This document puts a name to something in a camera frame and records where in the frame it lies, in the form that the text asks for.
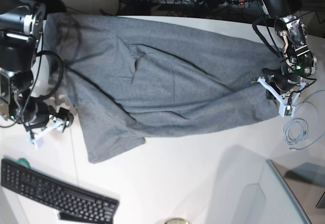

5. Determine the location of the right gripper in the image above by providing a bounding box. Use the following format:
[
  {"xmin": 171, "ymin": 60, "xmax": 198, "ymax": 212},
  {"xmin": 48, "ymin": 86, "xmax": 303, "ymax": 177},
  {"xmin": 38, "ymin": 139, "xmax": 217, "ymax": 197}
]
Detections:
[{"xmin": 24, "ymin": 102, "xmax": 74, "ymax": 132}]

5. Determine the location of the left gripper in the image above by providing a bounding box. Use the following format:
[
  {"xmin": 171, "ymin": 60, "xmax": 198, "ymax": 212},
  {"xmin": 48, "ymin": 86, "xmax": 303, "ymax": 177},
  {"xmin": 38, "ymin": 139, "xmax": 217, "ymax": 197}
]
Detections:
[{"xmin": 262, "ymin": 68, "xmax": 302, "ymax": 102}]

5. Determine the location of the grey t-shirt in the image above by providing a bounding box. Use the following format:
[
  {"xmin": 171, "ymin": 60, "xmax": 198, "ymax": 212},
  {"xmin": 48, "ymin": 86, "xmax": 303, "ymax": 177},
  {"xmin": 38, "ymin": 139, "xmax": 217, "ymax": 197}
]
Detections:
[{"xmin": 44, "ymin": 13, "xmax": 279, "ymax": 164}]

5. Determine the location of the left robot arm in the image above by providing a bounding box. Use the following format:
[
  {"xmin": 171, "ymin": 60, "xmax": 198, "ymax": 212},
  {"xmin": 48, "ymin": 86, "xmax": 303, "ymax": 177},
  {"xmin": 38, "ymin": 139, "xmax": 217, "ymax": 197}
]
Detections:
[{"xmin": 252, "ymin": 0, "xmax": 317, "ymax": 105}]

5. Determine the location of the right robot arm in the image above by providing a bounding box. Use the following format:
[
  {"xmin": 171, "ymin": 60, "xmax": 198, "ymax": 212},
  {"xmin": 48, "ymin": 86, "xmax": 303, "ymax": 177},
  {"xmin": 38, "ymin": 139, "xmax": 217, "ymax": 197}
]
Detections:
[{"xmin": 1, "ymin": 0, "xmax": 74, "ymax": 132}]

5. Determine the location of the green tape roll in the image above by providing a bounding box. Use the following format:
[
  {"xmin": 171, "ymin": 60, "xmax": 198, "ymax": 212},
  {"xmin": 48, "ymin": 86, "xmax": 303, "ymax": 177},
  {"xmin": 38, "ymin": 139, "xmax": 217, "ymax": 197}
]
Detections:
[{"xmin": 16, "ymin": 158, "xmax": 30, "ymax": 169}]

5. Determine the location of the black keyboard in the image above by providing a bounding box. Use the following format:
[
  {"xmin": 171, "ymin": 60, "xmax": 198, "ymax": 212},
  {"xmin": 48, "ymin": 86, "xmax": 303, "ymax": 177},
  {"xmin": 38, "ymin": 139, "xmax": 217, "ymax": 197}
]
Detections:
[{"xmin": 1, "ymin": 158, "xmax": 119, "ymax": 223}]

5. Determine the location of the round metal tin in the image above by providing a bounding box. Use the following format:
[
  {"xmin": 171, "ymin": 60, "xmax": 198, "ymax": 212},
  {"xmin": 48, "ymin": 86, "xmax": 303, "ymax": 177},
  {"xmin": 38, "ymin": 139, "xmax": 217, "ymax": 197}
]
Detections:
[{"xmin": 164, "ymin": 217, "xmax": 190, "ymax": 224}]

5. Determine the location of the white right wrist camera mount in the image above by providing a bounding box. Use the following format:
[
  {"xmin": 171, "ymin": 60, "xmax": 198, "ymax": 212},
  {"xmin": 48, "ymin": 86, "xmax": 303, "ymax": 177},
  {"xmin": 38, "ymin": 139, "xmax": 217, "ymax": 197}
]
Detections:
[{"xmin": 27, "ymin": 115, "xmax": 73, "ymax": 149}]

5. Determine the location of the coiled light blue cable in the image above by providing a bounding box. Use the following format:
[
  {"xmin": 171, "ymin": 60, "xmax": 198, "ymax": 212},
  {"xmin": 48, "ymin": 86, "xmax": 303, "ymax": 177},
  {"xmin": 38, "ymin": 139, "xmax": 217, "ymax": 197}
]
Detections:
[{"xmin": 282, "ymin": 89, "xmax": 325, "ymax": 151}]

